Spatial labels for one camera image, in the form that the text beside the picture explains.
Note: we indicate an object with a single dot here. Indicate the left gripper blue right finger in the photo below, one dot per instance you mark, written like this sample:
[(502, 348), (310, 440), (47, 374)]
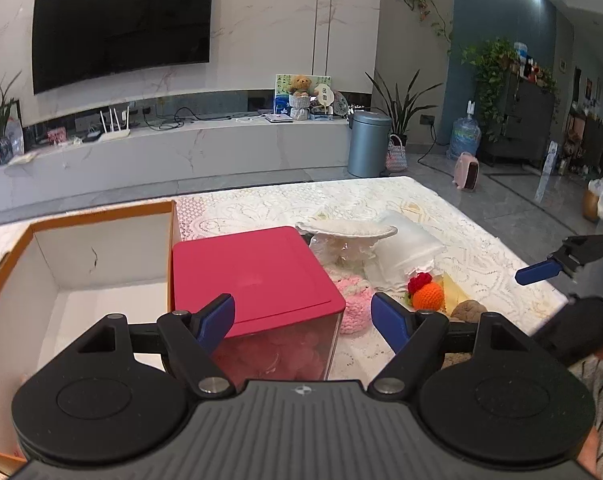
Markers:
[(417, 340)]

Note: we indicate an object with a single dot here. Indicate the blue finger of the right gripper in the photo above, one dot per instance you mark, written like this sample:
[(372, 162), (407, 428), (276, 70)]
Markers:
[(538, 272)]

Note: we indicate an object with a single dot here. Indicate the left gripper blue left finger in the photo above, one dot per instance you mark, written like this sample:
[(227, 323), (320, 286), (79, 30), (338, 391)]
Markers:
[(189, 341)]

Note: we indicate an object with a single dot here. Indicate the orange red crochet ball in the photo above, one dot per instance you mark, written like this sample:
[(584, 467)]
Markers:
[(424, 293)]

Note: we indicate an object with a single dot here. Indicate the pink white crochet hat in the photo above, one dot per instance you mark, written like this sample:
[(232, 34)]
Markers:
[(357, 293)]

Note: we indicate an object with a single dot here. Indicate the white cloth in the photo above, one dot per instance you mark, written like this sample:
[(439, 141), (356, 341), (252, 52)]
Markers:
[(396, 259)]

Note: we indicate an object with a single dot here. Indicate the brown plush toy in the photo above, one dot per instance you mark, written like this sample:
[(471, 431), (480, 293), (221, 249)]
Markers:
[(460, 339)]

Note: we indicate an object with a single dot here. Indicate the white lace tablecloth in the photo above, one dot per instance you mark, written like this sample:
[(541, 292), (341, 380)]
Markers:
[(478, 262)]

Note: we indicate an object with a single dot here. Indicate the red transparent cube container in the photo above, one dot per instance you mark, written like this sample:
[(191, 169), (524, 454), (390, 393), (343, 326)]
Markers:
[(287, 309)]

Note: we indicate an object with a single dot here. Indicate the golden basket with bag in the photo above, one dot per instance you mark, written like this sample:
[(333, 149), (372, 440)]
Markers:
[(590, 200)]

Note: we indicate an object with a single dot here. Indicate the pink space heater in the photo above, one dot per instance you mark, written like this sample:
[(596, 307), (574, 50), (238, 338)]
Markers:
[(466, 172)]

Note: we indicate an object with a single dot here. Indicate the orange storage box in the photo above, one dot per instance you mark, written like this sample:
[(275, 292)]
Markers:
[(65, 274)]

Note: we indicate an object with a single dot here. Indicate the blue water jug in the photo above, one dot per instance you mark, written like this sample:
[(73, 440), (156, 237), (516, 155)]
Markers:
[(465, 136)]

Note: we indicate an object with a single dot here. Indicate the pastel woven basket bag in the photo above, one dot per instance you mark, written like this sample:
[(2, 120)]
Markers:
[(396, 156)]

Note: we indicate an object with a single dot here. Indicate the dark cabinet with plants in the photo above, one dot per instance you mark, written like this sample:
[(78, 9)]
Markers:
[(516, 102)]

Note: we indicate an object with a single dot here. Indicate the blue grey trash bin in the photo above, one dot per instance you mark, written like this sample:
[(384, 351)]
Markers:
[(368, 144)]

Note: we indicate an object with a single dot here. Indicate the potted snake plant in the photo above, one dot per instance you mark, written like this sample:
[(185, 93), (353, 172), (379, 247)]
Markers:
[(400, 107)]

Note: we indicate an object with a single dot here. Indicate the white wifi router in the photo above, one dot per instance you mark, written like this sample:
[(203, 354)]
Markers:
[(115, 125)]

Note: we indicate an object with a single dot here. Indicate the white marble tv console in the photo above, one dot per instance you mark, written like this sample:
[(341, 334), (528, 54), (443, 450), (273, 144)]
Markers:
[(199, 150)]

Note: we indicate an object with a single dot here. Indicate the teddy bear bouquet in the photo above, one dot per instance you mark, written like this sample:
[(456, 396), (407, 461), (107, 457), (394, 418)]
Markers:
[(299, 97)]

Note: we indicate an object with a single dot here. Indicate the green potted grass plant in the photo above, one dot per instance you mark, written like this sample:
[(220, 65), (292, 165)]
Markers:
[(11, 137)]

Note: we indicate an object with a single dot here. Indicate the hanging ivy vine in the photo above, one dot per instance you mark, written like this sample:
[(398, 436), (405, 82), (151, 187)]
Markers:
[(428, 10)]

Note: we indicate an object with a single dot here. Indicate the black wall television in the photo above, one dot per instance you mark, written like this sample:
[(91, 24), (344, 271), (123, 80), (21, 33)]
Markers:
[(78, 40)]

